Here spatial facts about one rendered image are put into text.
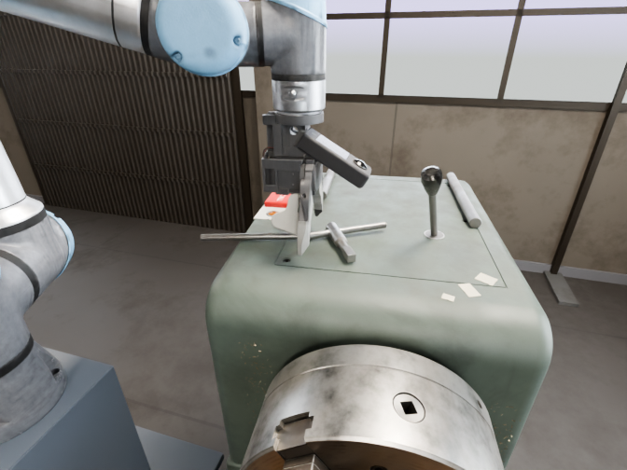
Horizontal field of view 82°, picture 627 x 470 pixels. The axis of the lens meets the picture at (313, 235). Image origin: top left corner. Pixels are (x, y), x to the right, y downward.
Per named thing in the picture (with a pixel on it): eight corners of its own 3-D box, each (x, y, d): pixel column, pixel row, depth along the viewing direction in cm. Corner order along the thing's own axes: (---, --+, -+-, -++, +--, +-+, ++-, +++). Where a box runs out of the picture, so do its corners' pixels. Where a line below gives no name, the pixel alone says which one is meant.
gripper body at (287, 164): (276, 180, 62) (272, 106, 56) (326, 184, 60) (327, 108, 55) (263, 197, 55) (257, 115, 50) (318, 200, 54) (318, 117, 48)
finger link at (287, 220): (270, 253, 55) (277, 195, 57) (308, 256, 54) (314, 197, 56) (264, 250, 52) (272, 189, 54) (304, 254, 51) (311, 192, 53)
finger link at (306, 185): (299, 224, 56) (306, 171, 57) (311, 225, 55) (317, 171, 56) (294, 218, 51) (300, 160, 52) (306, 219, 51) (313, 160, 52)
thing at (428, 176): (416, 191, 57) (420, 161, 55) (437, 192, 57) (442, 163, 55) (418, 200, 54) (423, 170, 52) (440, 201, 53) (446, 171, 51)
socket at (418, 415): (392, 441, 36) (400, 424, 35) (381, 410, 39) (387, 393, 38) (421, 437, 37) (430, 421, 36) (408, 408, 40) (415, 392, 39)
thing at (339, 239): (358, 263, 57) (336, 231, 67) (358, 251, 56) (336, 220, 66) (345, 265, 57) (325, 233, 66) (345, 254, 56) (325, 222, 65)
